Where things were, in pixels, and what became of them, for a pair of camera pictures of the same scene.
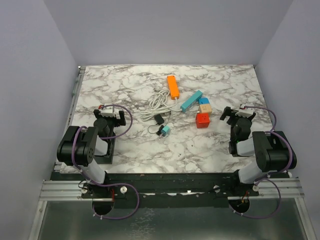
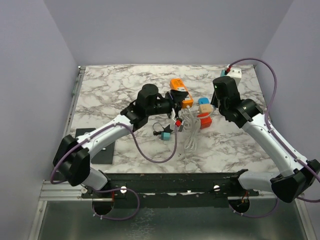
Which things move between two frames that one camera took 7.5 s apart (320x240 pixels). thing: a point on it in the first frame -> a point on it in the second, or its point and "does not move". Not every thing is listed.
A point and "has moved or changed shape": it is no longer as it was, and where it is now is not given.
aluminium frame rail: x=62 y=190 does not move
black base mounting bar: x=166 y=190 does not move
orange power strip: x=173 y=87 has moved or changed shape
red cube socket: x=202 y=120 does not move
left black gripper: x=118 y=121 -> x=176 y=97
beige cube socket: x=205 y=108 does not move
